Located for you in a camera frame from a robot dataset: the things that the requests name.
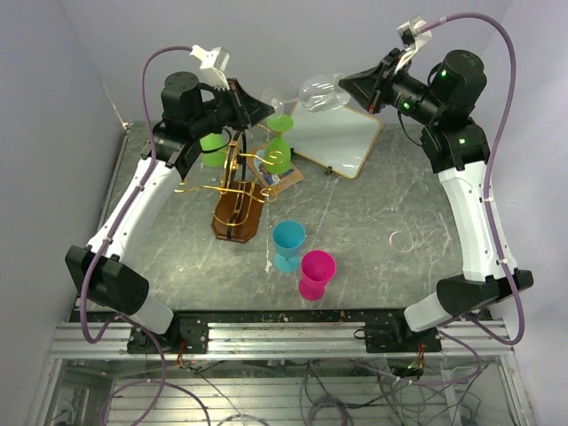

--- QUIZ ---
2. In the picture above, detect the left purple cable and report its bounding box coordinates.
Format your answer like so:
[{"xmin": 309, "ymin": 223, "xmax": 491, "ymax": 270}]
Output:
[{"xmin": 79, "ymin": 43, "xmax": 212, "ymax": 426}]

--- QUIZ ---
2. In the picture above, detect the blue wine glass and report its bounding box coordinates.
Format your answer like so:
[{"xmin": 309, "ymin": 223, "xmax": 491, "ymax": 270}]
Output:
[{"xmin": 272, "ymin": 220, "xmax": 306, "ymax": 273}]

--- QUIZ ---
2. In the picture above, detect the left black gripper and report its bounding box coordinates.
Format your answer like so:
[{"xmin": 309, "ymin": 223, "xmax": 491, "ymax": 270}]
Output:
[{"xmin": 193, "ymin": 79, "xmax": 277, "ymax": 138}]

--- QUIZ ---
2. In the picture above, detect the gold framed whiteboard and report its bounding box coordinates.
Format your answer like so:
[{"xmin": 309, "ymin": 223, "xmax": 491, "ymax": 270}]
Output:
[{"xmin": 286, "ymin": 106, "xmax": 383, "ymax": 179}]

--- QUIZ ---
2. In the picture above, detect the green wine glass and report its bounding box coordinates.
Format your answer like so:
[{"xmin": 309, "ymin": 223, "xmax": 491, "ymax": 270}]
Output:
[
  {"xmin": 200, "ymin": 133, "xmax": 226, "ymax": 168},
  {"xmin": 264, "ymin": 114, "xmax": 294, "ymax": 175}
]

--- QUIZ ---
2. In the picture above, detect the aluminium rail frame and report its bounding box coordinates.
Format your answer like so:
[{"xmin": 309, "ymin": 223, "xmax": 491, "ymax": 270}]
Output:
[{"xmin": 32, "ymin": 310, "xmax": 535, "ymax": 425}]

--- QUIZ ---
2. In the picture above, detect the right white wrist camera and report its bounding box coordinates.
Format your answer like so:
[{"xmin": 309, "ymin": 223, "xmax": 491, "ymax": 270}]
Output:
[{"xmin": 394, "ymin": 15, "xmax": 432, "ymax": 74}]

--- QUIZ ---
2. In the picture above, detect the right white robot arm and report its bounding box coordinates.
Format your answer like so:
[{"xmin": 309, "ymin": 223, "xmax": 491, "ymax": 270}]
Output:
[{"xmin": 338, "ymin": 49, "xmax": 533, "ymax": 351}]

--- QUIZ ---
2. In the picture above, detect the purple cable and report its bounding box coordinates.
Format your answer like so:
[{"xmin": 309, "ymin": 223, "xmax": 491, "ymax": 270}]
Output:
[
  {"xmin": 354, "ymin": 12, "xmax": 527, "ymax": 387},
  {"xmin": 79, "ymin": 43, "xmax": 212, "ymax": 426}
]

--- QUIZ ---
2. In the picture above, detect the pink wine glass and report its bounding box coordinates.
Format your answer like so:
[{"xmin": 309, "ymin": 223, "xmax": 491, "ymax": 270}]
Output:
[{"xmin": 298, "ymin": 250, "xmax": 336, "ymax": 301}]

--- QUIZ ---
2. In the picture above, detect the gold wine glass rack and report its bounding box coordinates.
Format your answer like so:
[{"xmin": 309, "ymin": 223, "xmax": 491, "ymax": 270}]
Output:
[{"xmin": 200, "ymin": 130, "xmax": 278, "ymax": 243}]

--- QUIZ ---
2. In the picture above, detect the clear wine glass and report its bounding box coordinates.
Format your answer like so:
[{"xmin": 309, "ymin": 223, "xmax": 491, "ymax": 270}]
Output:
[
  {"xmin": 261, "ymin": 73, "xmax": 351, "ymax": 118},
  {"xmin": 389, "ymin": 231, "xmax": 414, "ymax": 253}
]

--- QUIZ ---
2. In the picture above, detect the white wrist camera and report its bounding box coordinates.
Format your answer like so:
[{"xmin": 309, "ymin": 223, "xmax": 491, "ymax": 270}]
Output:
[
  {"xmin": 190, "ymin": 44, "xmax": 231, "ymax": 91},
  {"xmin": 394, "ymin": 15, "xmax": 432, "ymax": 74}
]

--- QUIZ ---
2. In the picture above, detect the small illustrated book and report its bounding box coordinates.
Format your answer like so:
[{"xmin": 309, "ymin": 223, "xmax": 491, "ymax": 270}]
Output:
[{"xmin": 247, "ymin": 147, "xmax": 304, "ymax": 193}]

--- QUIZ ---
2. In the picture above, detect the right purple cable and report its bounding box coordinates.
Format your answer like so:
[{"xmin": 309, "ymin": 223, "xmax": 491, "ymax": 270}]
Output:
[{"xmin": 354, "ymin": 12, "xmax": 527, "ymax": 387}]

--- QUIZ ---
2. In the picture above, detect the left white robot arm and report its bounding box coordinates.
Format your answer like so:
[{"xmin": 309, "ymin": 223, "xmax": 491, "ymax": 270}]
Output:
[{"xmin": 65, "ymin": 72, "xmax": 274, "ymax": 352}]

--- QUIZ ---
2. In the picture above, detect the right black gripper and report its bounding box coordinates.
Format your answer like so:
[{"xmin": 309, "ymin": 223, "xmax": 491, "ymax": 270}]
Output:
[{"xmin": 340, "ymin": 48, "xmax": 445, "ymax": 126}]

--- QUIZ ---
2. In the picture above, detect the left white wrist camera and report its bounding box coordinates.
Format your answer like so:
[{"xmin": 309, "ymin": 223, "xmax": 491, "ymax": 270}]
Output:
[{"xmin": 190, "ymin": 44, "xmax": 231, "ymax": 91}]

